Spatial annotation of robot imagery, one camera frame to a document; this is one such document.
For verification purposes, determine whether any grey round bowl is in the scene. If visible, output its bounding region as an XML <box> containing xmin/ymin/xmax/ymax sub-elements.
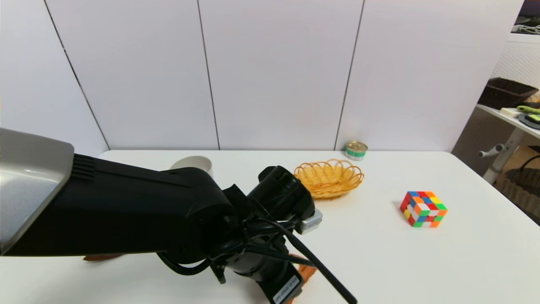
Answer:
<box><xmin>170</xmin><ymin>155</ymin><xmax>214</xmax><ymax>179</ymax></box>

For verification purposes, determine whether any small green-label tin can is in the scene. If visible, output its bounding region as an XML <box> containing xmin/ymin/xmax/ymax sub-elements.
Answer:
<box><xmin>345</xmin><ymin>141</ymin><xmax>368</xmax><ymax>161</ymax></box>

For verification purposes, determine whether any brown folded cloth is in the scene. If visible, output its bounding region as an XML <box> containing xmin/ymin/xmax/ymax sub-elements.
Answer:
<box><xmin>83</xmin><ymin>253</ymin><xmax>124</xmax><ymax>262</ymax></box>

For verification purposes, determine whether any multicolour puzzle cube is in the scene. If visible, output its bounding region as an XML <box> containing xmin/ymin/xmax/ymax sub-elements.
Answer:
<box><xmin>400</xmin><ymin>191</ymin><xmax>448</xmax><ymax>228</ymax></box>

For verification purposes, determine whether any white desk leg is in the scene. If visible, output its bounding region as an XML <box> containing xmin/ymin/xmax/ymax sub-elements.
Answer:
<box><xmin>483</xmin><ymin>128</ymin><xmax>527</xmax><ymax>185</ymax></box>

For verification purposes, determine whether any white side desk top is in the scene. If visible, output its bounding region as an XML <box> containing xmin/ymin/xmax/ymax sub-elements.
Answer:
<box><xmin>475</xmin><ymin>104</ymin><xmax>540</xmax><ymax>141</ymax></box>

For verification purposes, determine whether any thin black hanging cable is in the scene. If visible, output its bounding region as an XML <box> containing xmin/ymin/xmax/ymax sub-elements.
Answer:
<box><xmin>519</xmin><ymin>155</ymin><xmax>540</xmax><ymax>171</ymax></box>

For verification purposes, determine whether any grey device with green top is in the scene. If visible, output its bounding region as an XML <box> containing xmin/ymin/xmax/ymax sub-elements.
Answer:
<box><xmin>518</xmin><ymin>113</ymin><xmax>540</xmax><ymax>130</ymax></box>

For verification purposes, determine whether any dark woven storage basket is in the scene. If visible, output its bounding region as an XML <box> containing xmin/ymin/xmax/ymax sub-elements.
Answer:
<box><xmin>478</xmin><ymin>77</ymin><xmax>539</xmax><ymax>110</ymax></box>

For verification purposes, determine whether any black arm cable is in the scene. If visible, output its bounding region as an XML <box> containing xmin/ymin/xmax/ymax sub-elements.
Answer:
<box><xmin>157</xmin><ymin>217</ymin><xmax>358</xmax><ymax>304</ymax></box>

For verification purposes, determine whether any dark wicker floor basket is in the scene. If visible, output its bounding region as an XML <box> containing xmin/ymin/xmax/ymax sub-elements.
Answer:
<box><xmin>496</xmin><ymin>168</ymin><xmax>540</xmax><ymax>225</ymax></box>

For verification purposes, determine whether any white desk crank handle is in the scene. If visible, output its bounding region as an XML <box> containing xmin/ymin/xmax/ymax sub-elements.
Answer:
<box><xmin>478</xmin><ymin>144</ymin><xmax>508</xmax><ymax>158</ymax></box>

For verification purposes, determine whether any yellow wicker basket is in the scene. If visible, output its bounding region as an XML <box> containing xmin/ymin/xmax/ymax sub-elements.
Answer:
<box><xmin>293</xmin><ymin>159</ymin><xmax>365</xmax><ymax>200</ymax></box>

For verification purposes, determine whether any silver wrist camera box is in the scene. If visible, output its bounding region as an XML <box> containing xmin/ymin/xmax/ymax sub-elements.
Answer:
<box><xmin>295</xmin><ymin>209</ymin><xmax>324</xmax><ymax>235</ymax></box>

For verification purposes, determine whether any triangle waffle bread with fruit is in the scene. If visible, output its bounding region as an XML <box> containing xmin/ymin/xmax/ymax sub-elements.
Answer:
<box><xmin>283</xmin><ymin>252</ymin><xmax>318</xmax><ymax>304</ymax></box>

